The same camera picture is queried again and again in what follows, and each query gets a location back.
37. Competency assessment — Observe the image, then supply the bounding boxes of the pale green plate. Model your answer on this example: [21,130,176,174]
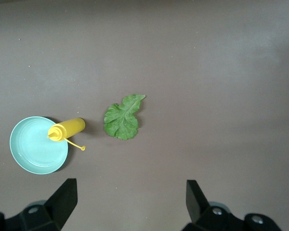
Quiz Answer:
[9,116,69,175]

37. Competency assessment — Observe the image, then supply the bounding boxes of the yellow mustard squeeze bottle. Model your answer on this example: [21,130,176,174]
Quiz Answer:
[47,117,87,152]

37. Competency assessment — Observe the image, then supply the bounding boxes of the green lettuce leaf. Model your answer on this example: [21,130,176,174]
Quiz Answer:
[103,93,146,141]

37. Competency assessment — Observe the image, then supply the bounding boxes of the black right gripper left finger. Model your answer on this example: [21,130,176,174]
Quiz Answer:
[0,178,78,231]

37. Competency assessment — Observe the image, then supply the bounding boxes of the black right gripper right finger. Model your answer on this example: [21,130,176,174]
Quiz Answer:
[182,179,284,231]

